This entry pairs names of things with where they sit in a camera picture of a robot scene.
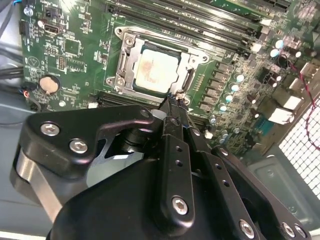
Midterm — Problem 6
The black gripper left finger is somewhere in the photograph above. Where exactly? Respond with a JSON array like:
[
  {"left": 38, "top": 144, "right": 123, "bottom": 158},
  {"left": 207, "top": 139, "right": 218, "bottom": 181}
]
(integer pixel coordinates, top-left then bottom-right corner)
[{"left": 9, "top": 96, "right": 198, "bottom": 230}]

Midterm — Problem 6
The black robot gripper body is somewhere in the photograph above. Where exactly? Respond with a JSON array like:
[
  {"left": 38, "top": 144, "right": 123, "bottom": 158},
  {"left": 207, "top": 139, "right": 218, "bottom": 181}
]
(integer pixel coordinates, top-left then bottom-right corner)
[{"left": 48, "top": 156, "right": 240, "bottom": 240}]

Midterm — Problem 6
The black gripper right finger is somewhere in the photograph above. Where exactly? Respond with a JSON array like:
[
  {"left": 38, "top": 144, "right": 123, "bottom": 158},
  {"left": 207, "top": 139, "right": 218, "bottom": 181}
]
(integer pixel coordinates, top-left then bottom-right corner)
[{"left": 177, "top": 97, "right": 313, "bottom": 240}]

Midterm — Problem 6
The metal socket cover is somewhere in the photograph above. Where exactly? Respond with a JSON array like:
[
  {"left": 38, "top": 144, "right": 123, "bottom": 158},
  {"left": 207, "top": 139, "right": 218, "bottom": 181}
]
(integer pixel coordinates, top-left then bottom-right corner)
[{"left": 122, "top": 34, "right": 198, "bottom": 95}]

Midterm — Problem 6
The CPU with stained silver top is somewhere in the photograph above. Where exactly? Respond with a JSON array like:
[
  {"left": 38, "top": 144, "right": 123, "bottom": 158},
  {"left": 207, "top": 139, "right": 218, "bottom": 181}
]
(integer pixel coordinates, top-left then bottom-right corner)
[{"left": 133, "top": 47, "right": 182, "bottom": 93}]

